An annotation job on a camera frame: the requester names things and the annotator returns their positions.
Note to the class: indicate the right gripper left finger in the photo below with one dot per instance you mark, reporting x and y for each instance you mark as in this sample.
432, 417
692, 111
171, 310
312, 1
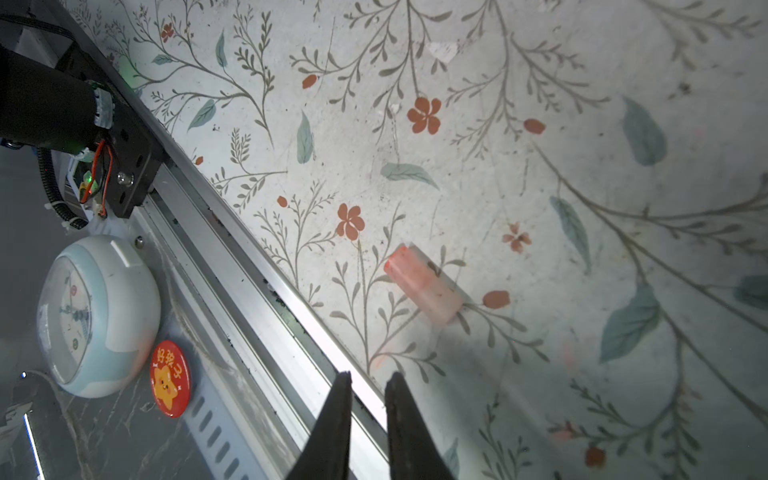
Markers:
327, 451

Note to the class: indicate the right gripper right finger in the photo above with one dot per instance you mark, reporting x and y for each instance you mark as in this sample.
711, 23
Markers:
412, 452

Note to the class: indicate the translucent pen cap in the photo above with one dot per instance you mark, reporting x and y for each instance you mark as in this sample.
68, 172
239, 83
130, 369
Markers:
433, 292

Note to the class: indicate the red round toy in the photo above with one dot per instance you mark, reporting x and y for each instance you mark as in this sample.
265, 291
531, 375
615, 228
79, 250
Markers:
170, 379

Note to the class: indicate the white alarm clock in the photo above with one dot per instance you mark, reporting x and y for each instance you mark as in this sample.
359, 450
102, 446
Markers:
97, 316

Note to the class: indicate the aluminium front rail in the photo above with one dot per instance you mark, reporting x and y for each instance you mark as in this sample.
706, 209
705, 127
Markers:
269, 362

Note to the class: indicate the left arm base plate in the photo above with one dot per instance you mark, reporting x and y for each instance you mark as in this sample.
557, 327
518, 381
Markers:
137, 152

